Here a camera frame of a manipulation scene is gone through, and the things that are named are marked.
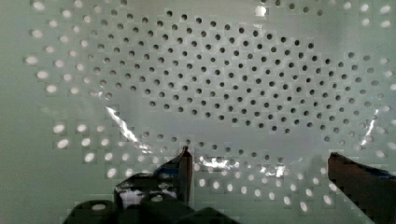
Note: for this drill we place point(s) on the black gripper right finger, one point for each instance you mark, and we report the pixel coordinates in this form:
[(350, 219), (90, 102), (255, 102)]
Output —
[(364, 183)]

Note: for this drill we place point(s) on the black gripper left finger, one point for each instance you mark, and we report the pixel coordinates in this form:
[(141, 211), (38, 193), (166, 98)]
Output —
[(172, 178)]

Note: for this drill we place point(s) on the mint green strainer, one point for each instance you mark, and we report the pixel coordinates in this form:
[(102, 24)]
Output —
[(260, 92)]

